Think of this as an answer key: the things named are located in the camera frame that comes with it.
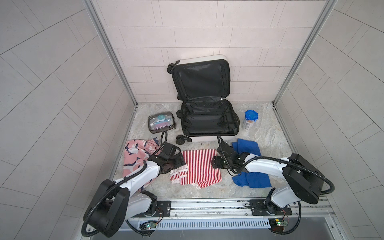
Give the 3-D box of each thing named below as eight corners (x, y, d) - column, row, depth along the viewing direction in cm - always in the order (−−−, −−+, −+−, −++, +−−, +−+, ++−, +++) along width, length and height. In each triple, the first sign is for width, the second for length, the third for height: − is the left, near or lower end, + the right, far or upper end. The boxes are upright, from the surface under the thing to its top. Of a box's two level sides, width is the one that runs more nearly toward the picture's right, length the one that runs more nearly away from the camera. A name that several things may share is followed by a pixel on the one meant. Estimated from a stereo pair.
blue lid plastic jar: (242, 131, 102) (247, 119, 92) (240, 122, 107) (244, 109, 97) (253, 131, 102) (260, 119, 92) (251, 122, 107) (256, 109, 97)
